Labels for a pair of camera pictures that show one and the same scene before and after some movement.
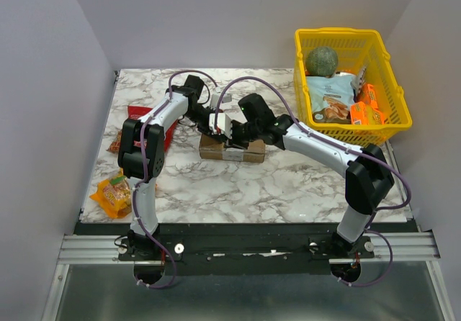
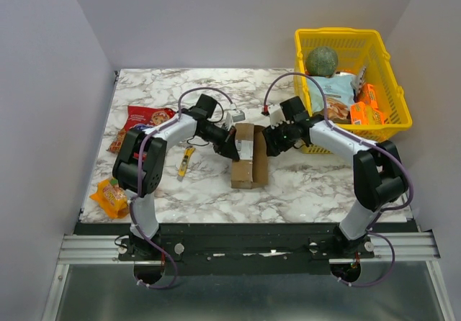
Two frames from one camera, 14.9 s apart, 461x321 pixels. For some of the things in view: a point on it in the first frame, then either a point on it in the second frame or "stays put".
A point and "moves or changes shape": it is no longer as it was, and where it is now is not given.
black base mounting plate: x=244 y=250 stays put
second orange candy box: x=367 y=94 stays put
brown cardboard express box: x=212 y=148 moves or changes shape
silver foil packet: x=358 y=81 stays put
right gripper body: x=238 y=136 → x=271 y=139
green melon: x=321 y=62 stays put
